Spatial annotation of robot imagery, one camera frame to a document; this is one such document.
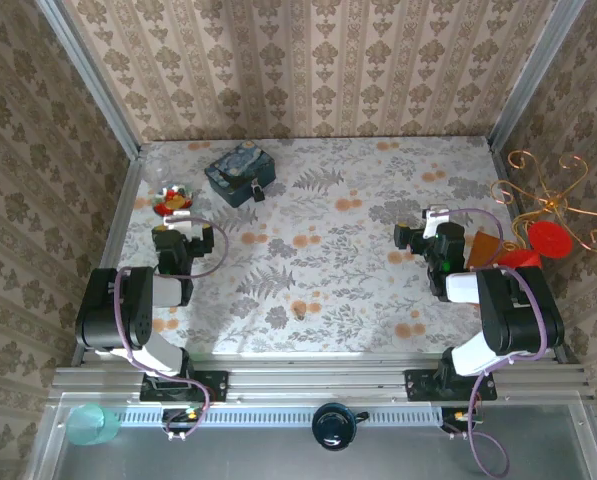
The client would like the green translucent plastic cup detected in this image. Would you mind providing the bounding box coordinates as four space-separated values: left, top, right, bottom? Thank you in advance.
66 403 121 447

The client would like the floral tablecloth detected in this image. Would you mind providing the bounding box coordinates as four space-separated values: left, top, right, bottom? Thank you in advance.
97 135 552 357

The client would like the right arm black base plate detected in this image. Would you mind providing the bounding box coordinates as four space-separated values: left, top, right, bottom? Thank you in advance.
404 368 498 402

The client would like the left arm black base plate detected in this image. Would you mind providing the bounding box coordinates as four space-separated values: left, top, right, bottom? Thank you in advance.
140 370 230 403

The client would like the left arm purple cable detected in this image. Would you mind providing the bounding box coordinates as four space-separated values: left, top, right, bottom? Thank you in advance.
113 215 230 444

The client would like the blue starry night tin box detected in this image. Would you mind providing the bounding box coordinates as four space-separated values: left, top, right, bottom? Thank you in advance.
203 141 278 208

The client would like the aluminium table edge rail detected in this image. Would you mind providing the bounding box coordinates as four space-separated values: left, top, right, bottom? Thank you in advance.
51 352 589 404

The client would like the brown wooden block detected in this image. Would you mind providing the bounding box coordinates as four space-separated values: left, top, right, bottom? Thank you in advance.
466 231 506 272

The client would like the white slotted cable duct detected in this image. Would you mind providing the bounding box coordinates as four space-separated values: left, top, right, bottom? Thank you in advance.
117 406 444 427

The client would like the aluminium frame post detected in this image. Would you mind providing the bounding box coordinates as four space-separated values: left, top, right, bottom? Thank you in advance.
486 0 587 151
36 0 145 159

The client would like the gold wire candle holder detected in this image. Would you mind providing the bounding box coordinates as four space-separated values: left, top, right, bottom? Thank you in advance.
490 149 597 254

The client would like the clear drinking glass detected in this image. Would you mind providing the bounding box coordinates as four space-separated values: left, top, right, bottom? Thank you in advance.
144 156 175 184

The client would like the dark blue mug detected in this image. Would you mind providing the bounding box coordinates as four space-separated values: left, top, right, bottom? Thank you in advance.
311 401 370 452

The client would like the grey metal shelf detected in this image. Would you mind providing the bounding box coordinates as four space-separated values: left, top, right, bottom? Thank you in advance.
25 392 597 480

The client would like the red plastic goblet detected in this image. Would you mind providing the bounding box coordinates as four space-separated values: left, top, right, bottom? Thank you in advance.
497 221 574 272

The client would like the black controller board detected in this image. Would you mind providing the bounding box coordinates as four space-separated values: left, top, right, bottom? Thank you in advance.
441 407 485 432
161 407 203 435

